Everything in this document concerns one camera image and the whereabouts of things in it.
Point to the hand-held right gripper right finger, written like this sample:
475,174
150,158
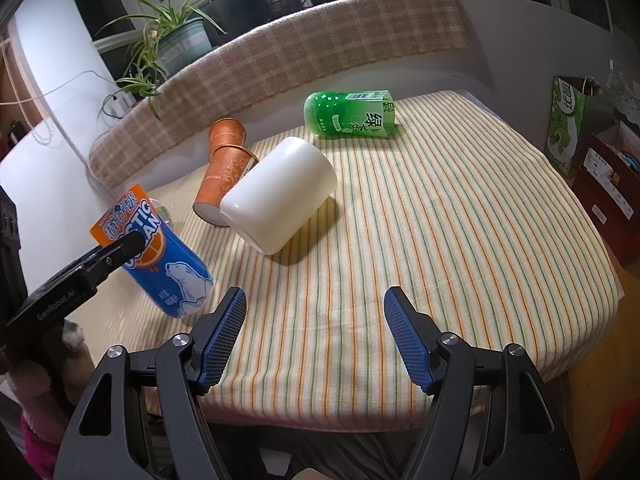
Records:
406,340

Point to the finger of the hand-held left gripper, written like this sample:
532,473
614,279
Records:
120,255

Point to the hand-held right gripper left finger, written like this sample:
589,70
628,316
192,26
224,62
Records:
224,336

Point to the blue orange soda bottle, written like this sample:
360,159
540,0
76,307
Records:
170,275

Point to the white cup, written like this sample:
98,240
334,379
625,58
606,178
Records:
280,195

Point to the orange patterned paper cup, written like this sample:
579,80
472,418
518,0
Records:
220,185
226,135

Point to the striped table cloth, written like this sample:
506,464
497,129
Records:
425,220

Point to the potted spider plant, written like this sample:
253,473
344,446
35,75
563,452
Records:
182,42

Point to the green tea bottle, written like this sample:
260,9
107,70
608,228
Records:
345,115

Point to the brown cardboard box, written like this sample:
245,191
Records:
607,195

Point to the green carton box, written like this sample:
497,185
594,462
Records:
562,130

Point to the beige checked blanket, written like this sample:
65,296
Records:
300,50

